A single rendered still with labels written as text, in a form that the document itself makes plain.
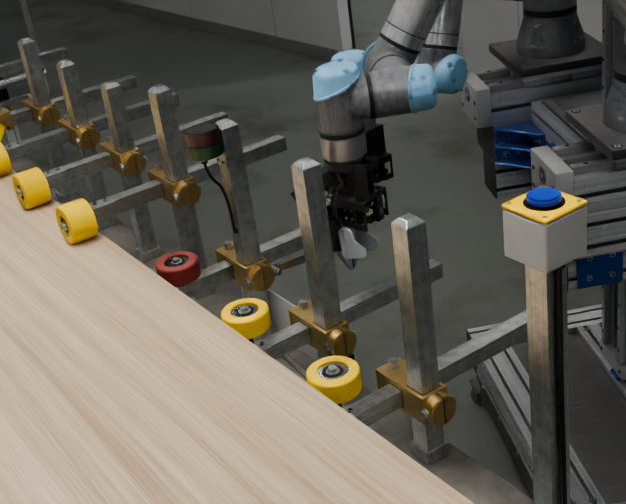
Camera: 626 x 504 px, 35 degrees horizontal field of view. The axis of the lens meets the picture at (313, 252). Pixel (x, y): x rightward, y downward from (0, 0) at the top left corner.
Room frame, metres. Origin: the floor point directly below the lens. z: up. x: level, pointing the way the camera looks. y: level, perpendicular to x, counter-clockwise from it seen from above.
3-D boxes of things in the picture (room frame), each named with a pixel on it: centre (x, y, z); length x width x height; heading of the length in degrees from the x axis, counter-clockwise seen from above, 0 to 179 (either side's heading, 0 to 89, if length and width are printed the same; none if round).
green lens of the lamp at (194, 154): (1.67, 0.16, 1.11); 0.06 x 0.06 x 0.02
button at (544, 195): (1.05, -0.27, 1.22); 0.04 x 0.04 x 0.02
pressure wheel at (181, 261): (1.66, 0.25, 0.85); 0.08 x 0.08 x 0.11
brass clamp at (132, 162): (2.14, 0.39, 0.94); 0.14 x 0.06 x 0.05; 31
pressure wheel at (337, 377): (1.23, 0.00, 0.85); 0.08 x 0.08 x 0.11
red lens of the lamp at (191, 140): (1.67, 0.16, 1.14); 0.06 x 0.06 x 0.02
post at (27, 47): (2.55, 0.64, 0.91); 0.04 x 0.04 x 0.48; 31
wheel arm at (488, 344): (1.34, -0.17, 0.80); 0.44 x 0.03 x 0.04; 121
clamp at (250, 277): (1.71, 0.14, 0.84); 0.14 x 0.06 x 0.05; 31
